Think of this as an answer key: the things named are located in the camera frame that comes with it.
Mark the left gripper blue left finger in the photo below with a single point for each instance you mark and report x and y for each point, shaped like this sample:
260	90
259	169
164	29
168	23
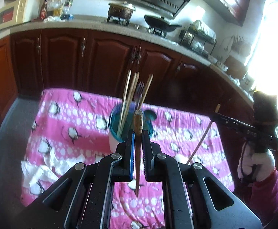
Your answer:
82	197

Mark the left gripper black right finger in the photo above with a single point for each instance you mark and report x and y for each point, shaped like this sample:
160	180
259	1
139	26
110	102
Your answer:
193	196

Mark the lidded cooking pot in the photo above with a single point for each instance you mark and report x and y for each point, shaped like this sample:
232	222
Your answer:
122	10

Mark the white plastic rice paddle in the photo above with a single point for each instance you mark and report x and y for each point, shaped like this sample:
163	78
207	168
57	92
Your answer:
181	159

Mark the metal spoon wooden handle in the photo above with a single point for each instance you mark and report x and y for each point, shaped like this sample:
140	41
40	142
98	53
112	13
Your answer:
149	116

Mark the dark wooden base cabinets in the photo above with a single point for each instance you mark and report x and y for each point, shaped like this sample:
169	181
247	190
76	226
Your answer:
97	62

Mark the pink penguin tablecloth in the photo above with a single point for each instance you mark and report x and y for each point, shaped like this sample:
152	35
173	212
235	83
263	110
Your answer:
70	123

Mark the black dish drying rack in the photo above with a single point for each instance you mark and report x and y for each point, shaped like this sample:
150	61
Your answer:
198	37

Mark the white utensil holder blue rim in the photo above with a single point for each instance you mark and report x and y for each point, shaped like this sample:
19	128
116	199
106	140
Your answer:
114	140

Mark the light bamboo chopstick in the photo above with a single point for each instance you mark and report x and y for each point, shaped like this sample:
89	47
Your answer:
130	96
124	97
122	126
145	90

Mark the crumpled white tissue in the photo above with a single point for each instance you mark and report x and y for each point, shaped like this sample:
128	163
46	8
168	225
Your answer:
34	174

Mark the red sleeve forearm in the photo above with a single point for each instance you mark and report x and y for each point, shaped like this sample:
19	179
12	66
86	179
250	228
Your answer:
264	198

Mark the patterned ceramic bowl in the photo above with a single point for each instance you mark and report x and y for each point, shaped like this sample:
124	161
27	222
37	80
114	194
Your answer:
222	66

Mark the cream microwave oven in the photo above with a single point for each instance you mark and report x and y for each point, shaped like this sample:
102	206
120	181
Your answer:
18	12

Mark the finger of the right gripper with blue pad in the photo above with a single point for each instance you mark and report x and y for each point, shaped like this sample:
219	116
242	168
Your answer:
223	120

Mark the yellow cap oil bottle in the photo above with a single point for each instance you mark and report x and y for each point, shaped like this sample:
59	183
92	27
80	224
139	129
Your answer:
66	10

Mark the black wok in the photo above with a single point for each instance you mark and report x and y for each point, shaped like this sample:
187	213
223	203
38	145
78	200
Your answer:
160	24

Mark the metal fork wooden handle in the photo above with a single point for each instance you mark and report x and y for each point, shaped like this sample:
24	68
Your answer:
138	93

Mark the right hand white glove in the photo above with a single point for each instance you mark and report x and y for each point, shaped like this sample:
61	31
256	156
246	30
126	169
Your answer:
255	166

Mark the wall chopstick holder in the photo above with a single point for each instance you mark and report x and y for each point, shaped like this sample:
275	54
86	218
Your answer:
238	43

